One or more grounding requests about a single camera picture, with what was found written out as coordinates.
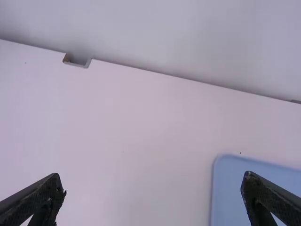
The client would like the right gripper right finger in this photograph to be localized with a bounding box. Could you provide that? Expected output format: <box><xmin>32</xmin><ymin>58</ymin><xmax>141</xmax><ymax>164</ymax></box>
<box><xmin>240</xmin><ymin>170</ymin><xmax>301</xmax><ymax>226</ymax></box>

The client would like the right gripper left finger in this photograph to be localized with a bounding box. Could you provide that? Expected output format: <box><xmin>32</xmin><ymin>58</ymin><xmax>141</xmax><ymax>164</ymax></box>
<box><xmin>0</xmin><ymin>173</ymin><xmax>67</xmax><ymax>226</ymax></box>

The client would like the blue mat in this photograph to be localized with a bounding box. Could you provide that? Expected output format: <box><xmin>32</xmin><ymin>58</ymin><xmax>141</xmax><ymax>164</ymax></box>
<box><xmin>210</xmin><ymin>154</ymin><xmax>301</xmax><ymax>226</ymax></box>

